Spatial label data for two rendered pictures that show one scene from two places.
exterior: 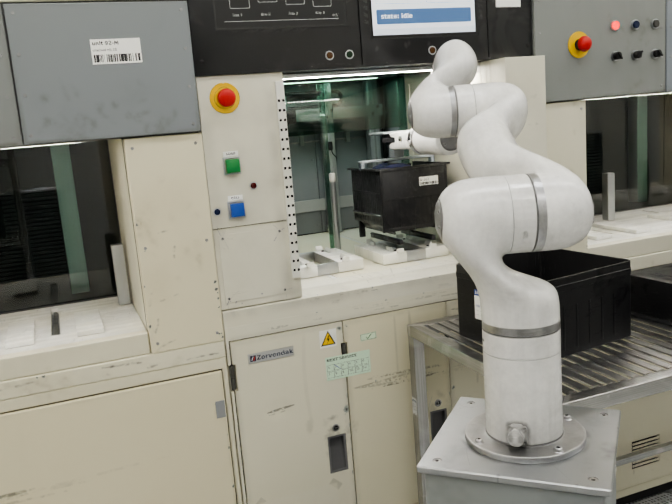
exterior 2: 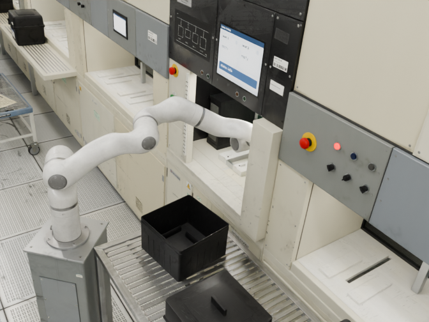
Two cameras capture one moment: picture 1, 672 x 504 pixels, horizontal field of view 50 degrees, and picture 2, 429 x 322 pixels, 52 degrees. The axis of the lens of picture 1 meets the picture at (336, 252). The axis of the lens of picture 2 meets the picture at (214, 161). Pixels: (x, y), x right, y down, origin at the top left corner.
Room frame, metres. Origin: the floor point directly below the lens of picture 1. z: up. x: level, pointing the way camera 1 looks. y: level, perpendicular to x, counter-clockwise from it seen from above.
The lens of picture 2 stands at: (1.28, -1.91, 2.16)
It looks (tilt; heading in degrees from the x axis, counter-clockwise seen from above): 32 degrees down; 74
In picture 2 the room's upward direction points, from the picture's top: 5 degrees clockwise
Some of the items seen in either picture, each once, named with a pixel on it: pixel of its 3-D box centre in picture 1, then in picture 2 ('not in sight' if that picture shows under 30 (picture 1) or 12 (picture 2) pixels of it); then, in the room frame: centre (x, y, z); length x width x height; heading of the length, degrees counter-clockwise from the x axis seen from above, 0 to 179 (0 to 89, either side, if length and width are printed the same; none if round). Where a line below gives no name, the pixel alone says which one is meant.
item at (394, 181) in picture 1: (398, 185); not in sight; (2.12, -0.20, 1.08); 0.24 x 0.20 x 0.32; 111
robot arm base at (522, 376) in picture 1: (522, 382); (66, 219); (1.09, -0.28, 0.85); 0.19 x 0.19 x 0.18
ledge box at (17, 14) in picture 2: not in sight; (26, 26); (0.64, 2.48, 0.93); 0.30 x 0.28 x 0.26; 108
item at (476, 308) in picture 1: (541, 298); (184, 236); (1.59, -0.46, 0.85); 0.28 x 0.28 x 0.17; 29
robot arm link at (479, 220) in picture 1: (497, 253); (60, 175); (1.09, -0.25, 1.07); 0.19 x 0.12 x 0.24; 90
